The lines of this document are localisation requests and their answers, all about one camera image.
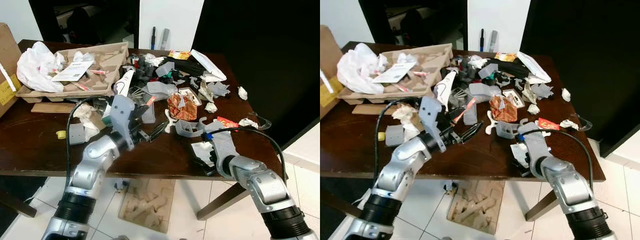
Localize clear plastic box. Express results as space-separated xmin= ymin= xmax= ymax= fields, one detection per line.
xmin=462 ymin=102 xmax=478 ymax=126
xmin=142 ymin=102 xmax=157 ymax=124

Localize grey curved printed part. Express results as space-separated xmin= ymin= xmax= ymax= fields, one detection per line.
xmin=175 ymin=117 xmax=207 ymax=138
xmin=495 ymin=119 xmax=530 ymax=140

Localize crumpled orange brown wrapper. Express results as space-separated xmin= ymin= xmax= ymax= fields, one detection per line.
xmin=166 ymin=92 xmax=198 ymax=122
xmin=489 ymin=95 xmax=518 ymax=124

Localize grey flat printed part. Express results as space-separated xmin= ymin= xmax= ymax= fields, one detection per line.
xmin=467 ymin=83 xmax=501 ymax=101
xmin=145 ymin=81 xmax=178 ymax=101

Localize dark wooden table leg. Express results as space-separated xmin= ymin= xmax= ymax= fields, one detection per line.
xmin=320 ymin=189 xmax=347 ymax=218
xmin=0 ymin=190 xmax=37 ymax=218
xmin=525 ymin=189 xmax=561 ymax=222

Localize large crumpled white tissue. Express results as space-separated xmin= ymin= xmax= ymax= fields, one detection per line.
xmin=75 ymin=104 xmax=108 ymax=141
xmin=392 ymin=104 xmax=426 ymax=141

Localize white paper with black swoosh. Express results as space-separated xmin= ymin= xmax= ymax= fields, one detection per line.
xmin=434 ymin=71 xmax=458 ymax=107
xmin=114 ymin=69 xmax=136 ymax=97

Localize grey boxy printed part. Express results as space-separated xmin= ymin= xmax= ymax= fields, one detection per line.
xmin=68 ymin=122 xmax=88 ymax=146
xmin=386 ymin=125 xmax=407 ymax=147

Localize moulded pulp insert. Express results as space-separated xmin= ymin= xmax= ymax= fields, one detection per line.
xmin=446 ymin=180 xmax=506 ymax=236
xmin=118 ymin=179 xmax=176 ymax=234

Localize grey jagged printed part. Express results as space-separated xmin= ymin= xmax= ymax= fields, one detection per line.
xmin=530 ymin=83 xmax=554 ymax=99
xmin=207 ymin=81 xmax=231 ymax=98

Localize dark grey crumpled glove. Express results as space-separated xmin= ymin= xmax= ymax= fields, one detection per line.
xmin=131 ymin=54 xmax=156 ymax=83
xmin=452 ymin=56 xmax=476 ymax=83

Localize black foam tubes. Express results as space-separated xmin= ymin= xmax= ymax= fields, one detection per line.
xmin=480 ymin=57 xmax=526 ymax=80
xmin=160 ymin=56 xmax=206 ymax=78

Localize clear safety glasses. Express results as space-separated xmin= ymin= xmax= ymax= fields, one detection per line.
xmin=247 ymin=112 xmax=272 ymax=132
xmin=570 ymin=114 xmax=593 ymax=133

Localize brown pulp packing tray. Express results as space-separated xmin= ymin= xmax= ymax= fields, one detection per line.
xmin=337 ymin=44 xmax=453 ymax=106
xmin=15 ymin=42 xmax=130 ymax=104

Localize flat white box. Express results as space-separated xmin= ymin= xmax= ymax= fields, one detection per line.
xmin=191 ymin=49 xmax=227 ymax=82
xmin=517 ymin=51 xmax=552 ymax=84

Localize white printed card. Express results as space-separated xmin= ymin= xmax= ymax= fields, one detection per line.
xmin=372 ymin=62 xmax=417 ymax=84
xmin=51 ymin=61 xmax=95 ymax=82

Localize flat brown cardboard piece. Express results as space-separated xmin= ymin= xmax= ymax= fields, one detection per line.
xmin=351 ymin=104 xmax=396 ymax=116
xmin=31 ymin=102 xmax=76 ymax=114

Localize white plastic bag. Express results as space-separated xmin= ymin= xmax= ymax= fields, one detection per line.
xmin=16 ymin=41 xmax=66 ymax=93
xmin=336 ymin=43 xmax=388 ymax=95

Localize cardboard box with yellow label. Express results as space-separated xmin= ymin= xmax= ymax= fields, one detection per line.
xmin=320 ymin=25 xmax=343 ymax=108
xmin=0 ymin=22 xmax=23 ymax=118

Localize white forked plastic bracket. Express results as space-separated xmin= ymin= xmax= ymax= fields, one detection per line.
xmin=486 ymin=111 xmax=501 ymax=135
xmin=164 ymin=109 xmax=181 ymax=133

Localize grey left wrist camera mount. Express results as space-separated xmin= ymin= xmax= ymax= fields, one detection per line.
xmin=419 ymin=96 xmax=448 ymax=153
xmin=109 ymin=94 xmax=137 ymax=151

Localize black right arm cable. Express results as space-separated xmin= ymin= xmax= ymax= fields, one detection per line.
xmin=205 ymin=126 xmax=287 ymax=183
xmin=520 ymin=127 xmax=595 ymax=193

